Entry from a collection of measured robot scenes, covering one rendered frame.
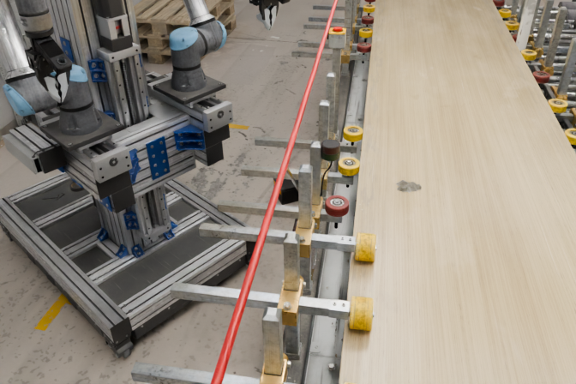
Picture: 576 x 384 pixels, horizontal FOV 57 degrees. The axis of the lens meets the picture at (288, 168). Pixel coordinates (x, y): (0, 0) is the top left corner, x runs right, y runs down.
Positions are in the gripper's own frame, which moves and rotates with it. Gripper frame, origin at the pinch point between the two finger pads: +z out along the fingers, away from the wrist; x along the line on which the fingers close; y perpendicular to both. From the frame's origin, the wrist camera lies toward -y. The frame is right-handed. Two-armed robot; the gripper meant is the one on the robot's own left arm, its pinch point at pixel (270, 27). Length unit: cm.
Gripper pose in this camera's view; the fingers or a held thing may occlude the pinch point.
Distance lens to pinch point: 209.8
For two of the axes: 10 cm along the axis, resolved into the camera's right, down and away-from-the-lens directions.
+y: -7.2, -3.7, 5.9
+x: -6.9, 4.0, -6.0
